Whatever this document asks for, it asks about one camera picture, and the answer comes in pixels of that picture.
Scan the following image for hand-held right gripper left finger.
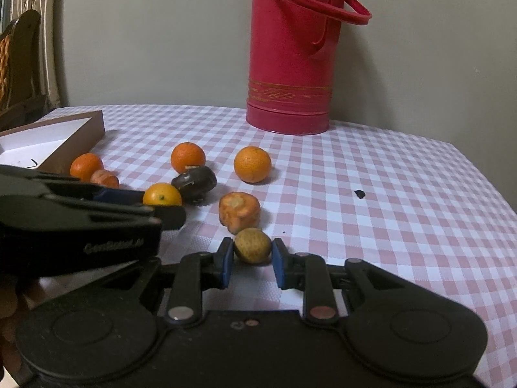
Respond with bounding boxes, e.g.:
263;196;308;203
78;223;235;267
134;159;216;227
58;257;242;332
139;238;235;326

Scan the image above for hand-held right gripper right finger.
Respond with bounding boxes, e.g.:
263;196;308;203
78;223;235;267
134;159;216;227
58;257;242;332
271;238;388;327

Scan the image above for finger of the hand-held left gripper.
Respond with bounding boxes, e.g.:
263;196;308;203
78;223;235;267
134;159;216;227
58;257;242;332
81;200;187;231
0;164;144;207

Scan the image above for small wrinkled orange fruit piece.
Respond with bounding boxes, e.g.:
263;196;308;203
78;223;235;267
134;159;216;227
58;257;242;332
90;170;120;189

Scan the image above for orange mandarin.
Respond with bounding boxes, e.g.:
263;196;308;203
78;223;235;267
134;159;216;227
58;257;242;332
70;153;105;182
233;146;272;184
170;142;206;174
142;183;183;208

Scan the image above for brownish yellow round fruit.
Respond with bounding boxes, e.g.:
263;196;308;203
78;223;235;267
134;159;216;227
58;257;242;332
234;228;272;264

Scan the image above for blackened shrivelled fruit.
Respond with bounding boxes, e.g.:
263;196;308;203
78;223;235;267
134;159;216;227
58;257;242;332
170;165;218;203

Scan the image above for wrinkled orange lumpy fruit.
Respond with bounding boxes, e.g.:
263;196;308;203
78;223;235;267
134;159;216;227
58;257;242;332
218;191;261;234

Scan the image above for brown cardboard box white inside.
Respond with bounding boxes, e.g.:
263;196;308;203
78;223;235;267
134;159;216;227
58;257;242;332
0;110;106;174

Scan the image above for pink white checkered tablecloth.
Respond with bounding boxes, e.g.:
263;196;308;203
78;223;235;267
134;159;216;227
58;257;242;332
24;105;517;388

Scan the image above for dark wooden wicker chair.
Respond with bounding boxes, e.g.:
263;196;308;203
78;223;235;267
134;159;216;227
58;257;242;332
0;10;49;130

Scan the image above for red thermos flask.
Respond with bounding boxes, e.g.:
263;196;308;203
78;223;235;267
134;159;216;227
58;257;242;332
246;0;373;135

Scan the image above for beige striped curtain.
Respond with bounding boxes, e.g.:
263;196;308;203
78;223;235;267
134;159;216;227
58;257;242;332
0;0;65;108

